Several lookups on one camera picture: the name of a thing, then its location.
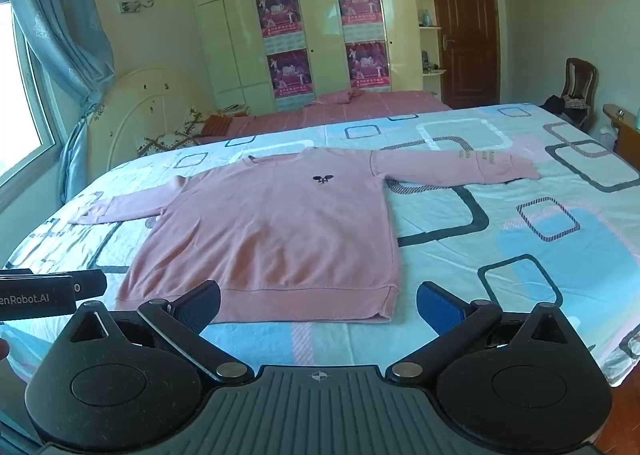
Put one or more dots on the crumpled pink cloth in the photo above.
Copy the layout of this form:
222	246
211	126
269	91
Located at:
345	96

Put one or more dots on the blue curtain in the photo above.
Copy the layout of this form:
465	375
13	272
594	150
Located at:
65	10

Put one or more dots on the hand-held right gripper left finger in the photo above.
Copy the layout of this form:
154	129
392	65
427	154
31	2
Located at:
200	309

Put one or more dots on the patterned pillow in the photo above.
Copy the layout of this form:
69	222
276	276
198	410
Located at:
165	145
192	121

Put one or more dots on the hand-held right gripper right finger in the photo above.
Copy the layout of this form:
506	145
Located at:
435	309

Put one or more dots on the pink striped bed sheet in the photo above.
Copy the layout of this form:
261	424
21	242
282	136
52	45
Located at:
360	110

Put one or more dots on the items on bedside table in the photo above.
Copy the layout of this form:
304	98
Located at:
234	110

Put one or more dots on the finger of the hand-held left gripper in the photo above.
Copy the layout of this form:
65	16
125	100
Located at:
91	282

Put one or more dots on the white rounded headboard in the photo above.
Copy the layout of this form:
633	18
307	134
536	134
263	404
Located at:
145	105

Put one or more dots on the brown wooden door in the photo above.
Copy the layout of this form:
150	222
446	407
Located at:
462	35

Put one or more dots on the light blue bottle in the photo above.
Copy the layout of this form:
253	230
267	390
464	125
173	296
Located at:
427	17

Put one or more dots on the pink wall poster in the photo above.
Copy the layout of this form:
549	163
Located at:
359	7
290	72
279	17
367	64

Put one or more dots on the window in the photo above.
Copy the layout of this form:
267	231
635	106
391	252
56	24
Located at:
20	100

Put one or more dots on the cream corner shelf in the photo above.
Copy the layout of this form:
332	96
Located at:
427	30

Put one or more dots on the patterned bed sheet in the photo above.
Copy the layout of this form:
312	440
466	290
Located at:
500	245

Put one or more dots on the dark clothes pile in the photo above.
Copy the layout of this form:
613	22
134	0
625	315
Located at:
565	106

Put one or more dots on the cream wardrobe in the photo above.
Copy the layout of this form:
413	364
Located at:
320	10

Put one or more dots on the wooden chair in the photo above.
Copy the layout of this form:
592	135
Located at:
581	77

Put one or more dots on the pink sweatshirt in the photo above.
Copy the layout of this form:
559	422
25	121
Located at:
280	235

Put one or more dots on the orange brown pillow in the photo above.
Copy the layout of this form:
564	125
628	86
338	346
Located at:
219	125

